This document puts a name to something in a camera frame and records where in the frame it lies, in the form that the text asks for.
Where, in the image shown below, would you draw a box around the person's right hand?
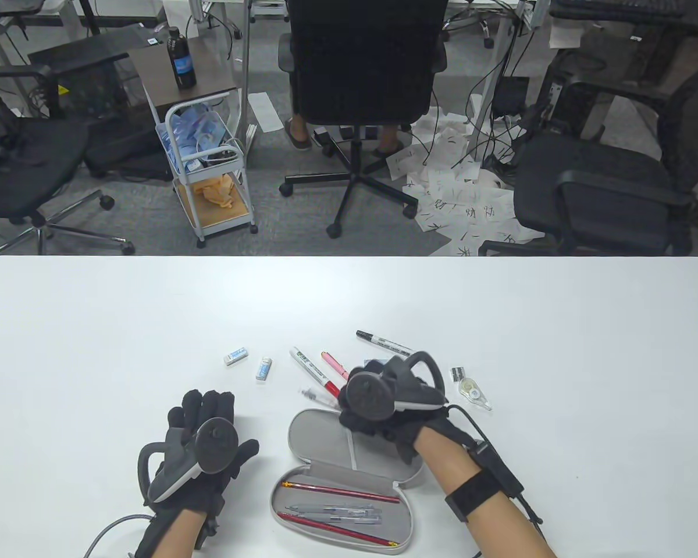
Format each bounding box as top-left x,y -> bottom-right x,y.
339,357 -> 451,466

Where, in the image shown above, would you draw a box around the person's left hand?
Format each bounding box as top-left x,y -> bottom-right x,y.
145,389 -> 261,518

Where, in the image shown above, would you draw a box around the black grey tracking controller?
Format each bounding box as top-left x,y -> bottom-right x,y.
138,418 -> 240,505
340,350 -> 447,422

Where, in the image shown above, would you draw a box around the white cartoon-print pencil case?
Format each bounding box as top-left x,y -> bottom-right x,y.
269,409 -> 426,554

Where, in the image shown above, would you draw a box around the clear gel pen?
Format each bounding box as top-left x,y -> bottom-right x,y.
294,509 -> 383,524
283,503 -> 379,517
300,385 -> 343,407

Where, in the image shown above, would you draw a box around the red pencil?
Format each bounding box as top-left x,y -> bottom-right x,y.
283,481 -> 402,504
276,511 -> 397,548

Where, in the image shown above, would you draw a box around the pink pen gold trim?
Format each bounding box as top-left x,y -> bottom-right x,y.
321,351 -> 350,382

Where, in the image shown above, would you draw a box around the white marker black cap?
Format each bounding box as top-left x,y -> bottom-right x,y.
356,330 -> 414,357

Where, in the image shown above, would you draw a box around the white marker red cap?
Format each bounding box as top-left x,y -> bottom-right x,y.
290,347 -> 341,399

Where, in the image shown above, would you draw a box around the person's right forearm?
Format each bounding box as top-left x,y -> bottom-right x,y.
414,427 -> 559,558

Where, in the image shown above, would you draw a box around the person's left forearm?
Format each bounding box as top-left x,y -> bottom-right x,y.
135,511 -> 210,558

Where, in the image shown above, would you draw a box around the clear correction tape dispenser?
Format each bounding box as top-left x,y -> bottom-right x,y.
458,378 -> 493,412

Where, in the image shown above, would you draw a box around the white rolling cart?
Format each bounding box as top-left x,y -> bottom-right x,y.
156,99 -> 259,249

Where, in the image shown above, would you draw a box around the orange cloth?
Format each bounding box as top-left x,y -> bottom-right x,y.
193,176 -> 237,210

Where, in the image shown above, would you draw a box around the pile of white papers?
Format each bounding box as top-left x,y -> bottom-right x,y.
387,106 -> 546,257

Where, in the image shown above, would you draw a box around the pile of blue packets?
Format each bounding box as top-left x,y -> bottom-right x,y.
158,106 -> 237,172

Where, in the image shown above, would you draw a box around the white paper sheet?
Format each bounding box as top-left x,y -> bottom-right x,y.
248,92 -> 284,133

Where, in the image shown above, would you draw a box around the black mesh chair chrome base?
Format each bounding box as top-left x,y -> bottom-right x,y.
0,64 -> 136,256

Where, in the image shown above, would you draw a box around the black mesh chair black armrests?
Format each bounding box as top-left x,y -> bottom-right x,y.
478,52 -> 698,256

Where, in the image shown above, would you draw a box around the brown side table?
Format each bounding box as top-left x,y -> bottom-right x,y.
129,36 -> 239,117

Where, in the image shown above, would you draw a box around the dark bottle blue label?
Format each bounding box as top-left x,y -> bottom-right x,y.
167,27 -> 198,90

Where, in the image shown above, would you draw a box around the black adapter box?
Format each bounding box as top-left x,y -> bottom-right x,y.
493,76 -> 530,116

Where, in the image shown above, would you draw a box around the black office chair solid back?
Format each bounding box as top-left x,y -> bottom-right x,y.
278,0 -> 450,239

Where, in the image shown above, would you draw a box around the black side table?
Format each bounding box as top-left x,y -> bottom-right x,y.
28,26 -> 172,181

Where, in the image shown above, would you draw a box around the black computer tower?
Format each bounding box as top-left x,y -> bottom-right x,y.
538,49 -> 614,140

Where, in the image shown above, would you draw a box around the black desk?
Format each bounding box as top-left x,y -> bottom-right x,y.
550,0 -> 698,44

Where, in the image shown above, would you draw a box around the black keyboard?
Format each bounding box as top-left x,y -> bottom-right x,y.
582,0 -> 690,17

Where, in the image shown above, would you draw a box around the black cable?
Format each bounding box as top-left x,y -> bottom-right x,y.
447,404 -> 544,524

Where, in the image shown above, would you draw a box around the black wrist strap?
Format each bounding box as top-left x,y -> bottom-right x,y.
445,468 -> 510,521

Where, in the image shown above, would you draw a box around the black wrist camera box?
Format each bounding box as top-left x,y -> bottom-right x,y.
468,441 -> 525,498

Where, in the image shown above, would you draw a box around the grey cable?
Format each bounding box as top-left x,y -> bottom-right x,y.
84,514 -> 155,558

